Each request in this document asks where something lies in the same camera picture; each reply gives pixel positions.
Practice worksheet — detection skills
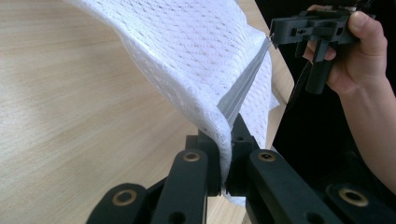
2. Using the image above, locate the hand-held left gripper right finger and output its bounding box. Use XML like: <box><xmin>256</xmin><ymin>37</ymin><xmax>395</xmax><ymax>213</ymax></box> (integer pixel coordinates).
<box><xmin>224</xmin><ymin>113</ymin><xmax>260</xmax><ymax>197</ymax></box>

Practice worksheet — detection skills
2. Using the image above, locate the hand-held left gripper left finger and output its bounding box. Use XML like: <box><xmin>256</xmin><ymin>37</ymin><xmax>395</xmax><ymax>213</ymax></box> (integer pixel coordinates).
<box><xmin>185</xmin><ymin>130</ymin><xmax>223</xmax><ymax>198</ymax></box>

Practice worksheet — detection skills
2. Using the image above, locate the black cable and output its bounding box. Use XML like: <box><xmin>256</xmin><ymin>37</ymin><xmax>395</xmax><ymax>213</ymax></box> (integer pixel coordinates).
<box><xmin>285</xmin><ymin>60</ymin><xmax>313</xmax><ymax>110</ymax></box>

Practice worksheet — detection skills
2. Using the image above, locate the white mesh laundry bag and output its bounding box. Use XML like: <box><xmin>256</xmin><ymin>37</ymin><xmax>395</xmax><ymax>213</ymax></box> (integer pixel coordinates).
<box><xmin>64</xmin><ymin>0</ymin><xmax>281</xmax><ymax>207</ymax></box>

